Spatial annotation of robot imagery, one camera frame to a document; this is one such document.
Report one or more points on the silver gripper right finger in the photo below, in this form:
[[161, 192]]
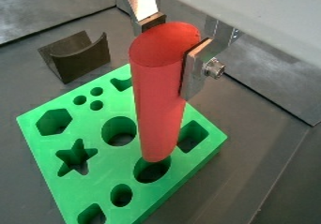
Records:
[[200, 62]]

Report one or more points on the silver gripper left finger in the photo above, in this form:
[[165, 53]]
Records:
[[145, 14]]

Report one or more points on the red oval cylinder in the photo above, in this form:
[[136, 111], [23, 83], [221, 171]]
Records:
[[156, 65]]

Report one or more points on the black curved cradle fixture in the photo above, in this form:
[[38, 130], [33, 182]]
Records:
[[74, 55]]

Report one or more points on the green foam shape board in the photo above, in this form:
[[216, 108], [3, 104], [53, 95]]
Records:
[[85, 142]]

